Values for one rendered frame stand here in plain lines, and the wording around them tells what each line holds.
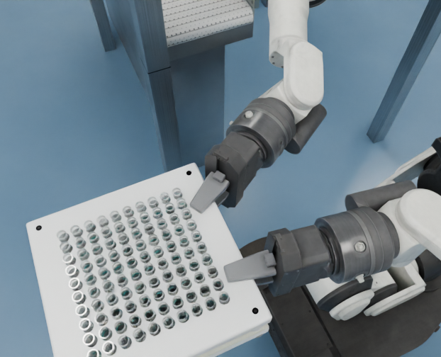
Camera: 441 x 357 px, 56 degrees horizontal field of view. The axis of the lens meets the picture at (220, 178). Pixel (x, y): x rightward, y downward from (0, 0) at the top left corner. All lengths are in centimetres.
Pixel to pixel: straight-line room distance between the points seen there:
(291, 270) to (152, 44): 70
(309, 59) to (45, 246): 47
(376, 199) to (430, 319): 99
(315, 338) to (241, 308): 91
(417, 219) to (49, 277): 46
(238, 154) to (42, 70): 197
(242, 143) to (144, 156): 136
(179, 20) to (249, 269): 81
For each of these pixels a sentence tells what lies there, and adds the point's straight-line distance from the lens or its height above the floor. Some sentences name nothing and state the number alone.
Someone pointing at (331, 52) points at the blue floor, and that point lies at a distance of 244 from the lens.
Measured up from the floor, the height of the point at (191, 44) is 76.
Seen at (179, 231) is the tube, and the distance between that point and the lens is 57.
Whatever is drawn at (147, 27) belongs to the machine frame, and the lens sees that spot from 102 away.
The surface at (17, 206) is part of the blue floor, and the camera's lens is 196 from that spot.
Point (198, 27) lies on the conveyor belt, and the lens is 118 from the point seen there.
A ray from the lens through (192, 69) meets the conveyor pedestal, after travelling 143.
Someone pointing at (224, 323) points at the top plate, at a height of 104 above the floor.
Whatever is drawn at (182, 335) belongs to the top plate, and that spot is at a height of 104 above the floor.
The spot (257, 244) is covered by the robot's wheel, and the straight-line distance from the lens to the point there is 147.
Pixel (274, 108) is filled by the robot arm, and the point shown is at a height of 107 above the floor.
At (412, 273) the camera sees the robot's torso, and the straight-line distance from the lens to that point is 140.
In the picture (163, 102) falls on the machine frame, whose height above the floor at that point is 68.
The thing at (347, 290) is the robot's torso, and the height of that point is 64.
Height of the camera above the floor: 154
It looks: 57 degrees down
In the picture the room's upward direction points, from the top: straight up
